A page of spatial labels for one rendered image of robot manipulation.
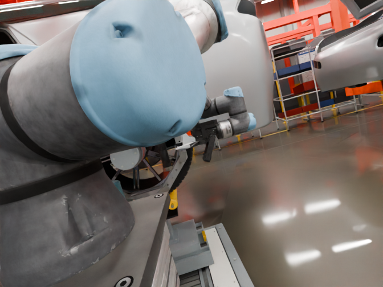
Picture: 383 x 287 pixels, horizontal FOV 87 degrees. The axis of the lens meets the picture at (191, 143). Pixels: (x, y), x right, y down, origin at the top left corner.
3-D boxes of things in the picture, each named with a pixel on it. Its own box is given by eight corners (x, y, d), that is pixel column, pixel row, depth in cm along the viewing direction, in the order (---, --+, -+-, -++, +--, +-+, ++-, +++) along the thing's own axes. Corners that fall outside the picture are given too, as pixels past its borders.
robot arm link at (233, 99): (212, 93, 84) (219, 119, 85) (240, 85, 79) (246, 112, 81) (217, 93, 91) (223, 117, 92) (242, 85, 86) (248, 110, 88)
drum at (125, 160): (150, 158, 111) (142, 133, 109) (145, 166, 90) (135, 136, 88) (124, 165, 110) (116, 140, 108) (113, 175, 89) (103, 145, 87)
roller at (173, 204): (177, 191, 136) (175, 183, 136) (179, 209, 107) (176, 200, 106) (168, 193, 136) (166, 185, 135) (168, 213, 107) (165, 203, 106)
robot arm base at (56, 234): (110, 271, 19) (74, 172, 18) (-41, 310, 19) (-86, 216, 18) (145, 203, 34) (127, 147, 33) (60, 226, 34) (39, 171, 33)
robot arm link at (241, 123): (247, 110, 90) (251, 128, 91) (223, 117, 89) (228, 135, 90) (254, 109, 82) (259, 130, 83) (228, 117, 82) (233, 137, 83)
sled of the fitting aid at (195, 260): (204, 232, 152) (201, 220, 151) (215, 265, 117) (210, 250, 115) (139, 252, 149) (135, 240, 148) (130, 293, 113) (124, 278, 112)
